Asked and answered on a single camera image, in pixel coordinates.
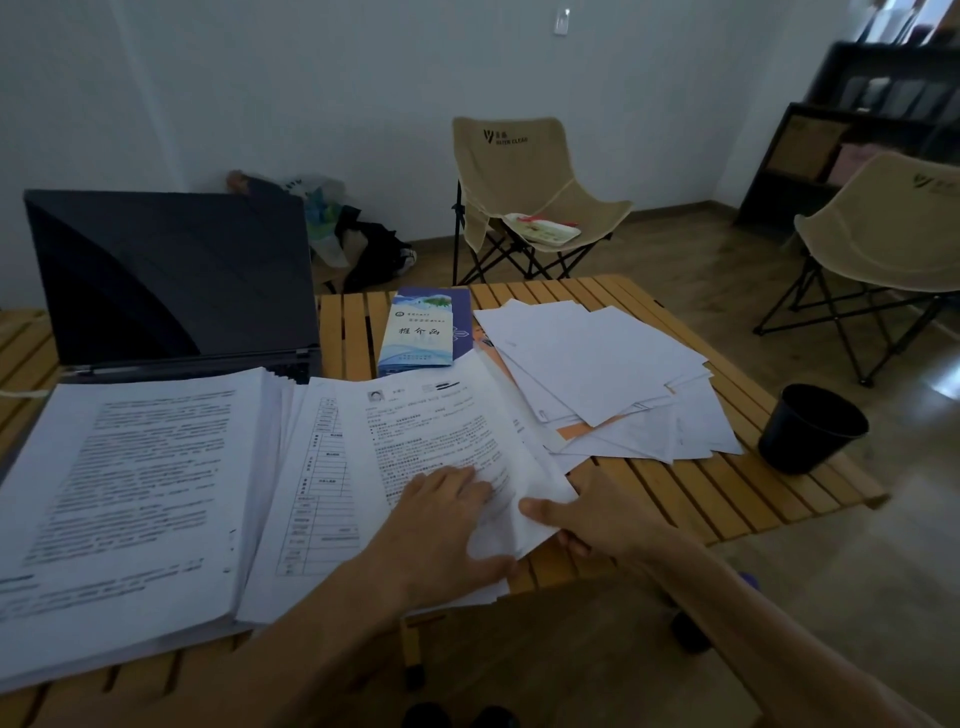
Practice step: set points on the person's left hand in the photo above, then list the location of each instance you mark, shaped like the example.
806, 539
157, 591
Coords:
435, 540

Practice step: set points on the person's right hand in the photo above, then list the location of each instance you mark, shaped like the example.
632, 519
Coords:
607, 521

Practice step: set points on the resume sheet with photo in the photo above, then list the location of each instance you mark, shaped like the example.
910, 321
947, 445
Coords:
435, 427

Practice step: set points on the thin stack of sorted sheets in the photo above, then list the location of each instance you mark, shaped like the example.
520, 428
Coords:
307, 487

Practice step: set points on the pile of white papers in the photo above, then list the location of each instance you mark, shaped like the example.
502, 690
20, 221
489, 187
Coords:
600, 360

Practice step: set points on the blue booklet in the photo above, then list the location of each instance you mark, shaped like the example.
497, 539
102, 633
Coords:
420, 330

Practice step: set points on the sorted text document stack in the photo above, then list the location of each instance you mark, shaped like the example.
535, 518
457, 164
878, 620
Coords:
135, 487

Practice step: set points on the grey laptop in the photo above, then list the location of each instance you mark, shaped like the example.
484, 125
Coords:
172, 270

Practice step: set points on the person's left forearm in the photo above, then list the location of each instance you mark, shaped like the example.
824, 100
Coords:
285, 660

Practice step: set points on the person's right forearm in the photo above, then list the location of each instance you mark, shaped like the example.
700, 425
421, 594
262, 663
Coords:
780, 645

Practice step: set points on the wooden slatted table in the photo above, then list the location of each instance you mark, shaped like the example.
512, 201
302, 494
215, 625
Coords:
750, 495

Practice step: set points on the person's left black shoe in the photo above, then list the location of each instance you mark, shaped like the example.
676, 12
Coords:
425, 716

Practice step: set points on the person's black shoe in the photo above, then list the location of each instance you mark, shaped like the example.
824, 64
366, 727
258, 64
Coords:
425, 716
493, 718

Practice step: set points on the person's right black shoe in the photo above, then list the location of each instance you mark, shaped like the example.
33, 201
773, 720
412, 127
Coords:
493, 718

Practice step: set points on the dark bottle with blue cap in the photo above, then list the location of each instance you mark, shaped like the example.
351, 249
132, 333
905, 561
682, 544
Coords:
690, 634

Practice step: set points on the black plastic pot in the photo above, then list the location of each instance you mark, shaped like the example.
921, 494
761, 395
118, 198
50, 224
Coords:
810, 431

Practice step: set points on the red and white booklet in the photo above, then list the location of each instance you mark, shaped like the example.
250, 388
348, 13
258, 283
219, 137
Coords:
541, 230

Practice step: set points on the black shelf unit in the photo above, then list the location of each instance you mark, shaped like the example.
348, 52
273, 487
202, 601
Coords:
754, 202

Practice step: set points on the beige folding chair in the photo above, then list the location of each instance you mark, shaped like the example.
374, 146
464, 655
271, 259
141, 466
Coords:
885, 225
517, 165

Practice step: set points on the woven storage basket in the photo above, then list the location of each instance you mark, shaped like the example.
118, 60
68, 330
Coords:
806, 148

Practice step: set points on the pink storage box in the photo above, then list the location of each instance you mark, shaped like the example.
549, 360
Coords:
855, 165

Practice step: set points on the tall narrow window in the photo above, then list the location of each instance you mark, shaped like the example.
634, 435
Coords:
907, 19

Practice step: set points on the white wall hook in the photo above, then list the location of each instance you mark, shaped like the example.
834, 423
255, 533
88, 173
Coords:
562, 20

